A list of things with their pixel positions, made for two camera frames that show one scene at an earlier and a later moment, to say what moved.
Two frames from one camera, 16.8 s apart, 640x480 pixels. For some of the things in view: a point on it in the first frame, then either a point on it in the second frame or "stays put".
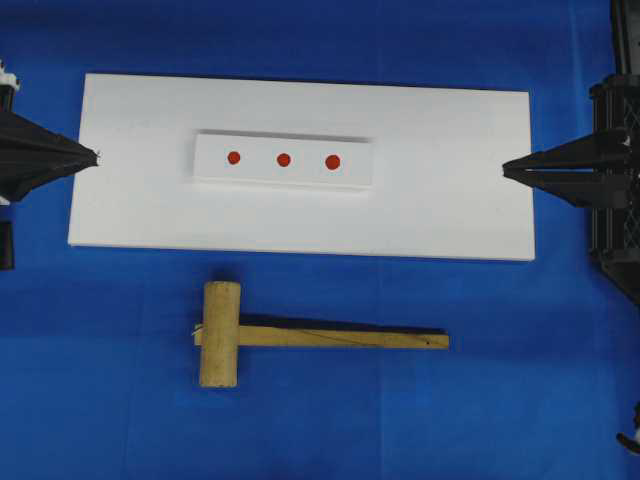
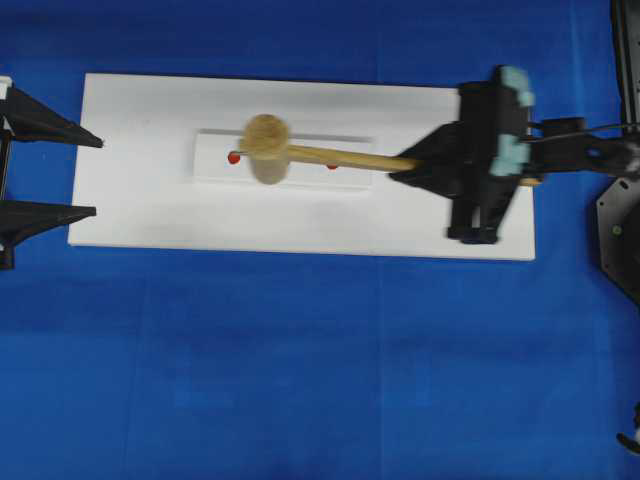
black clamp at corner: (632, 441) stays put
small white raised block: (282, 158) stays put
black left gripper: (30, 156) → (34, 122)
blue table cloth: (100, 375) stays put
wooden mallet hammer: (220, 336) → (265, 155)
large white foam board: (304, 167) stays put
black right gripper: (602, 172) → (480, 201)
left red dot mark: (233, 157) stays put
